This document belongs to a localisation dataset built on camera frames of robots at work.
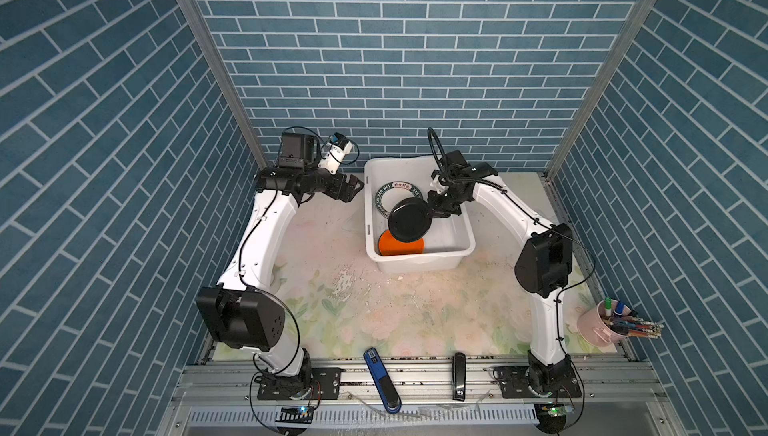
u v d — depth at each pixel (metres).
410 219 0.94
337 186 0.68
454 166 0.74
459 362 0.74
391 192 1.12
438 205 0.81
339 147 0.67
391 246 0.96
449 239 1.02
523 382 0.74
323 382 0.74
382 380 0.71
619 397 0.74
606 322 0.74
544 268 0.53
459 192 0.71
